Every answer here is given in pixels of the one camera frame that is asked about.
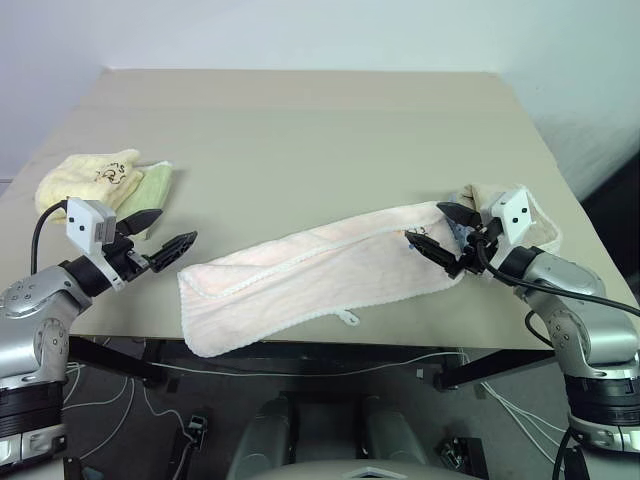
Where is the looped white floor cable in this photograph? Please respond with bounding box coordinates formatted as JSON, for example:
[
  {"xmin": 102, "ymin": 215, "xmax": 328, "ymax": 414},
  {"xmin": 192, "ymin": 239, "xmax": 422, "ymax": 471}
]
[{"xmin": 62, "ymin": 363, "xmax": 194, "ymax": 429}]

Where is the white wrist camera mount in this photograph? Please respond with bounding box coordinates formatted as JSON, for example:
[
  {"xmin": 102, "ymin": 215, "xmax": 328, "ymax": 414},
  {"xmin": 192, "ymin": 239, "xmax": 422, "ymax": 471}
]
[
  {"xmin": 482, "ymin": 184, "xmax": 532, "ymax": 262},
  {"xmin": 64, "ymin": 196, "xmax": 126, "ymax": 292}
]

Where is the black diagonal table brace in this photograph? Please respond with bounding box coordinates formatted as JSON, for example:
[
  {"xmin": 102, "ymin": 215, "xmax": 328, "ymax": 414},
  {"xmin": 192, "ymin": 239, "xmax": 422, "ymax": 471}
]
[
  {"xmin": 433, "ymin": 349, "xmax": 557, "ymax": 392},
  {"xmin": 68, "ymin": 335, "xmax": 167, "ymax": 387}
]

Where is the white floor cable bundle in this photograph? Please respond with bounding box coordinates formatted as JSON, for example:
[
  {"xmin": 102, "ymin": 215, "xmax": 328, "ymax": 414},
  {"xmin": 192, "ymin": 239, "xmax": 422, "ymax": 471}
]
[{"xmin": 477, "ymin": 382, "xmax": 576, "ymax": 454}]

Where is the black floor bracket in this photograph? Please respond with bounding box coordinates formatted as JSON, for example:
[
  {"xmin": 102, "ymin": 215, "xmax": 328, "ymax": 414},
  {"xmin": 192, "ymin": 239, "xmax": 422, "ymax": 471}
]
[
  {"xmin": 435, "ymin": 436, "xmax": 490, "ymax": 480},
  {"xmin": 169, "ymin": 410, "xmax": 212, "ymax": 480}
]

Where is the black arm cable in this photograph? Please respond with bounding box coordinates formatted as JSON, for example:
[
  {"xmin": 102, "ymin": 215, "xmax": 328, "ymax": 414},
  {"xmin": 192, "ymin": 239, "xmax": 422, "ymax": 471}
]
[
  {"xmin": 472, "ymin": 234, "xmax": 640, "ymax": 351},
  {"xmin": 30, "ymin": 198, "xmax": 70, "ymax": 275}
]

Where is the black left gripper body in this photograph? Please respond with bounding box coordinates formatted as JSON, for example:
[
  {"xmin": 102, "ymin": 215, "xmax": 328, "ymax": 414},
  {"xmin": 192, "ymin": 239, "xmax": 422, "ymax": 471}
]
[{"xmin": 102, "ymin": 232, "xmax": 154, "ymax": 283}]

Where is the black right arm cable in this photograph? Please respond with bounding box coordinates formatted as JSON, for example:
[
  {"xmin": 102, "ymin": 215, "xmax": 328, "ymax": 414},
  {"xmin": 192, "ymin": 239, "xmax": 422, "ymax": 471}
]
[{"xmin": 472, "ymin": 234, "xmax": 640, "ymax": 351}]

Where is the pink towel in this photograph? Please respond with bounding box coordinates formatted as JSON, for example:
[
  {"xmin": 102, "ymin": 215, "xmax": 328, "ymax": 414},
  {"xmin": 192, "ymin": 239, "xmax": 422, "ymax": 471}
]
[{"xmin": 178, "ymin": 198, "xmax": 464, "ymax": 359}]

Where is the green towel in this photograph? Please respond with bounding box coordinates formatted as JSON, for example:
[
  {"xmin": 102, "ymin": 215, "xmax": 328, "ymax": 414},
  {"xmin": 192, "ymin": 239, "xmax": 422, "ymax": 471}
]
[{"xmin": 117, "ymin": 160, "xmax": 176, "ymax": 241}]

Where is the long thin white floor cable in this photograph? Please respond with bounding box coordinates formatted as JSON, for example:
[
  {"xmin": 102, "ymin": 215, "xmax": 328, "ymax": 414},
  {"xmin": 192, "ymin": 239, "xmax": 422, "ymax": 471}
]
[{"xmin": 148, "ymin": 351, "xmax": 474, "ymax": 377}]

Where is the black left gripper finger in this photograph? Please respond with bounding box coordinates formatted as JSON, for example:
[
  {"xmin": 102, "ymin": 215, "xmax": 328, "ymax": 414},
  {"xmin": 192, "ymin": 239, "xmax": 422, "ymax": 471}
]
[
  {"xmin": 149, "ymin": 231, "xmax": 200, "ymax": 274},
  {"xmin": 117, "ymin": 209, "xmax": 164, "ymax": 237}
]

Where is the yellow embroidered towel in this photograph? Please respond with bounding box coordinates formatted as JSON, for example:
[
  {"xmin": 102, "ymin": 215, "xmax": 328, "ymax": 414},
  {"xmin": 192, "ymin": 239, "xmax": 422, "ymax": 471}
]
[{"xmin": 34, "ymin": 148, "xmax": 144, "ymax": 224}]

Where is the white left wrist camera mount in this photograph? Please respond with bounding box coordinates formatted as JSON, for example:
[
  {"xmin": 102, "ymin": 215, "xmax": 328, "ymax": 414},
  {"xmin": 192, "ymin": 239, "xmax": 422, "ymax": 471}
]
[{"xmin": 64, "ymin": 196, "xmax": 126, "ymax": 292}]

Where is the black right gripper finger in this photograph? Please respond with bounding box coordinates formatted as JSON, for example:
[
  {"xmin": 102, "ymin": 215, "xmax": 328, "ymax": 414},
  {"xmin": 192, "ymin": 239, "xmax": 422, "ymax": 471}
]
[
  {"xmin": 403, "ymin": 230, "xmax": 461, "ymax": 278},
  {"xmin": 436, "ymin": 201, "xmax": 483, "ymax": 231}
]

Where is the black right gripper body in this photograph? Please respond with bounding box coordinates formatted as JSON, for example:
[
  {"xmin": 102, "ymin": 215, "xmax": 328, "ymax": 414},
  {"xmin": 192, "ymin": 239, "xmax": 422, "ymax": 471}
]
[{"xmin": 455, "ymin": 221, "xmax": 502, "ymax": 276}]

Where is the beige towel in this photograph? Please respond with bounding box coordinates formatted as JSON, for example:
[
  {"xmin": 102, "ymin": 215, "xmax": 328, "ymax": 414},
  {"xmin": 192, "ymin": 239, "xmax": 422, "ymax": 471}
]
[{"xmin": 459, "ymin": 182, "xmax": 561, "ymax": 256}]

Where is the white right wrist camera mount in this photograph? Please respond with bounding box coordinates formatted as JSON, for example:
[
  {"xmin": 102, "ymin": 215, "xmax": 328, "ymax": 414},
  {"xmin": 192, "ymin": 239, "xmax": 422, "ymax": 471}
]
[{"xmin": 482, "ymin": 184, "xmax": 532, "ymax": 262}]

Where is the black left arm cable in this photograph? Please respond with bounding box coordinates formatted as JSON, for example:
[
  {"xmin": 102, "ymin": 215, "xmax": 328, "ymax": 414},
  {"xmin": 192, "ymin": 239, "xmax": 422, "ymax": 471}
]
[{"xmin": 30, "ymin": 198, "xmax": 70, "ymax": 275}]

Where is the dark grey rounded shape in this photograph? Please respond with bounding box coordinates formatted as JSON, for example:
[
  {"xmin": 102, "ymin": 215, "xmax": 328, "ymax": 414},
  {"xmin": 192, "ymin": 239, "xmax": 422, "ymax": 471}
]
[
  {"xmin": 228, "ymin": 396, "xmax": 297, "ymax": 480},
  {"xmin": 360, "ymin": 396, "xmax": 432, "ymax": 480}
]

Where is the black table frame crossbar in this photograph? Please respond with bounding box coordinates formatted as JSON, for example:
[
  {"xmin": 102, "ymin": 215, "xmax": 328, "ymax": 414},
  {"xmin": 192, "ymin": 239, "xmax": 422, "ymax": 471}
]
[{"xmin": 144, "ymin": 338, "xmax": 556, "ymax": 365}]

